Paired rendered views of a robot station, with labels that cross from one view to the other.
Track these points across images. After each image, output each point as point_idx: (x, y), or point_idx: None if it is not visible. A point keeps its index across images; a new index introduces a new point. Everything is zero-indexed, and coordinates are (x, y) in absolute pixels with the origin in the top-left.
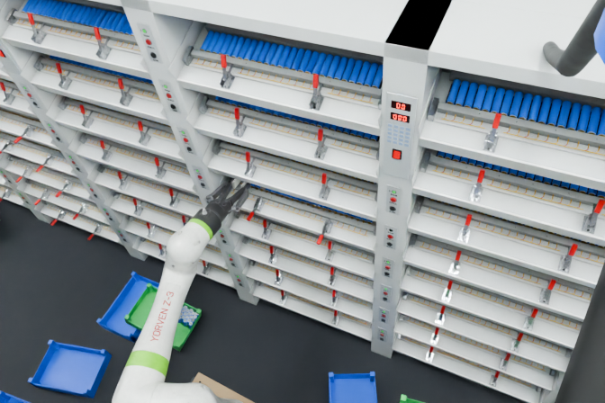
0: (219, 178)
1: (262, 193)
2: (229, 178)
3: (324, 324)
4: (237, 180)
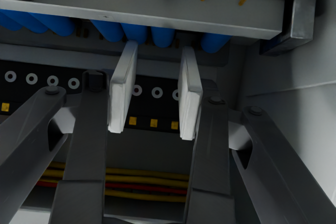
0: (311, 113)
1: (27, 8)
2: (272, 51)
3: None
4: (180, 107)
